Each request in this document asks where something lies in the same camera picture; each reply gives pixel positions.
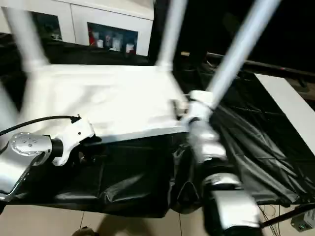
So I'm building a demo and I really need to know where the white plastic table top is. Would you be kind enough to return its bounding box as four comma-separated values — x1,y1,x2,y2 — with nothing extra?
23,63,194,146

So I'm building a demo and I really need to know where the white plastic table leg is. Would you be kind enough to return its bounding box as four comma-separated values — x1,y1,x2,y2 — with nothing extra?
0,72,28,121
6,4,49,72
153,0,188,71
206,0,283,110

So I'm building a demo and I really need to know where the black plastic mat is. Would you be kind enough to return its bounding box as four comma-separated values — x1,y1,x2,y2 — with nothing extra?
0,31,315,219

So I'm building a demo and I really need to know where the clear plastic container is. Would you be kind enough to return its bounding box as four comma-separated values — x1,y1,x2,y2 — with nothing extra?
112,35,123,52

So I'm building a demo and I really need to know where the dark cabinet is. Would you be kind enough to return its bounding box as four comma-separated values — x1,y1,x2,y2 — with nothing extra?
150,0,315,67

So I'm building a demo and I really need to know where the white board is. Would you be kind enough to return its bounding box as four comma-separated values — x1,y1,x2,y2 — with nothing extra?
254,73,315,158

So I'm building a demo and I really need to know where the white cabinet with glass doors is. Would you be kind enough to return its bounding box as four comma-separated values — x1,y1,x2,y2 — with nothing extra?
0,0,155,58

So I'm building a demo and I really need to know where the black stand bar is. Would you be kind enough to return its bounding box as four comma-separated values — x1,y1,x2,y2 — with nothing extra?
260,203,315,229

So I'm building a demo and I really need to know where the grey power supply box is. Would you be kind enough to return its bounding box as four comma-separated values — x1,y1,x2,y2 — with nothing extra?
291,209,314,232

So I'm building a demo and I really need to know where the thin black floor cable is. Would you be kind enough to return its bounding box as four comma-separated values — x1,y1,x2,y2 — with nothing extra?
258,204,288,236

